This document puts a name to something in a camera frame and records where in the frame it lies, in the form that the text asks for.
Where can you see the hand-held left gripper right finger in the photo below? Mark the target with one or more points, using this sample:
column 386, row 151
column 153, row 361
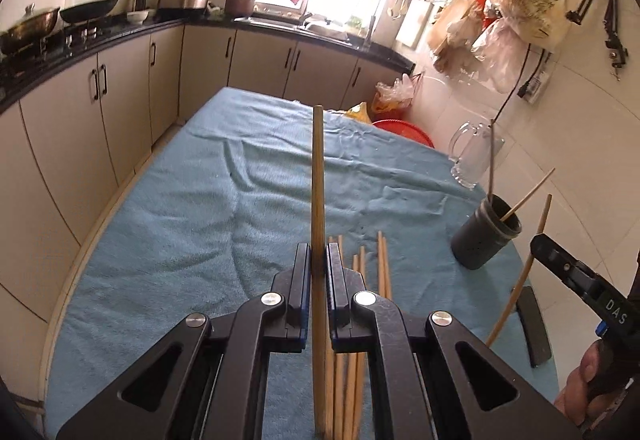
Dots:
column 334, row 320

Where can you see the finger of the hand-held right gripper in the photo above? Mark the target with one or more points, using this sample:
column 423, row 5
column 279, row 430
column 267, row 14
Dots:
column 560, row 262

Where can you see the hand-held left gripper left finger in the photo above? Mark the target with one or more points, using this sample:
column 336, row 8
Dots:
column 303, row 320

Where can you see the wooden chopstick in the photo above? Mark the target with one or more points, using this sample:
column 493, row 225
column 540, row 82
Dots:
column 527, row 195
column 318, row 180
column 544, row 215

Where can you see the bunch of chopsticks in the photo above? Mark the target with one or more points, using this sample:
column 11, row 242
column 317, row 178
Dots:
column 384, row 265

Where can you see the black utensil holder cup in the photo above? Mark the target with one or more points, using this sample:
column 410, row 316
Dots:
column 475, row 240

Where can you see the person's right hand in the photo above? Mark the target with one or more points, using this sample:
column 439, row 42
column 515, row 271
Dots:
column 572, row 400

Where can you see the clear glass mug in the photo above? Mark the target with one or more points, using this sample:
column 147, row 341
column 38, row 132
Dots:
column 475, row 155

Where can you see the blue towel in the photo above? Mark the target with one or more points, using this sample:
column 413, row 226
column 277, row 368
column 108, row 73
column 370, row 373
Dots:
column 200, row 220

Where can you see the white power strip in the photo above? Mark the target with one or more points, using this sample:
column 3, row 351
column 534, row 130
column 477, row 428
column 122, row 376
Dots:
column 535, row 88

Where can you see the red plastic basin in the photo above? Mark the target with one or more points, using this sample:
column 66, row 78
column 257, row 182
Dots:
column 405, row 130

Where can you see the yellow bag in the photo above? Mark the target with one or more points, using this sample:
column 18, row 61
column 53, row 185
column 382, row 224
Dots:
column 360, row 113

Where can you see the clear plastic bag with food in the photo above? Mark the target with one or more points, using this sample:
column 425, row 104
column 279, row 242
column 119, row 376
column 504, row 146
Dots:
column 395, row 93

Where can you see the brown paper bag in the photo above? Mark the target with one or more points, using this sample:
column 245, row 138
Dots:
column 450, row 35

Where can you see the white printed plastic bag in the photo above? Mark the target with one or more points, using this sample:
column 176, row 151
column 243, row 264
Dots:
column 535, row 0

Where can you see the white cutting board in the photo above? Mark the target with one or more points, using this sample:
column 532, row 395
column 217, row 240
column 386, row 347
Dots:
column 414, row 23

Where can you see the beige kitchen cabinets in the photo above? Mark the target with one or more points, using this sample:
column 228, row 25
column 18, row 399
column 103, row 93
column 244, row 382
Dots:
column 65, row 145

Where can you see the brown clay pot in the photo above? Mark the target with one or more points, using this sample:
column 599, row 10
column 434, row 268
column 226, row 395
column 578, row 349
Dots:
column 240, row 4

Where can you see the white bowl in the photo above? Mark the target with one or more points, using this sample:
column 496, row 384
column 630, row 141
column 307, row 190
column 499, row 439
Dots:
column 137, row 16

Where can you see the gas stove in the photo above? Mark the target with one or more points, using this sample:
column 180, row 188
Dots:
column 80, row 33

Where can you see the black wok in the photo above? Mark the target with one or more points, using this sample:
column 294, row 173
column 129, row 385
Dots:
column 90, row 10

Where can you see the lidded metal pan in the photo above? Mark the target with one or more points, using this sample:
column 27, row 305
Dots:
column 27, row 28

